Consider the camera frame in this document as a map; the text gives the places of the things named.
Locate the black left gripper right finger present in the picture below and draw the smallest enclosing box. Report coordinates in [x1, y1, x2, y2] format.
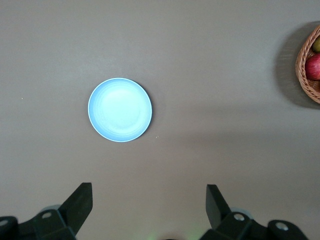
[199, 184, 307, 240]

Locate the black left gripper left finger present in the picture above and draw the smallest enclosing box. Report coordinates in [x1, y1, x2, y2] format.
[0, 182, 94, 240]

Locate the red apple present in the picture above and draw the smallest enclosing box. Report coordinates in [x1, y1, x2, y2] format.
[304, 53, 320, 81]

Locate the round light blue plate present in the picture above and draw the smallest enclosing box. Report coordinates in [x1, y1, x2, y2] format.
[87, 77, 153, 143]

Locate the brown woven wicker basket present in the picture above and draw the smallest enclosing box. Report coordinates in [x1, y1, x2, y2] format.
[295, 23, 320, 105]

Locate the large table cover mat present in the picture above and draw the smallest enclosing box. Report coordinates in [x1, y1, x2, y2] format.
[0, 0, 320, 240]

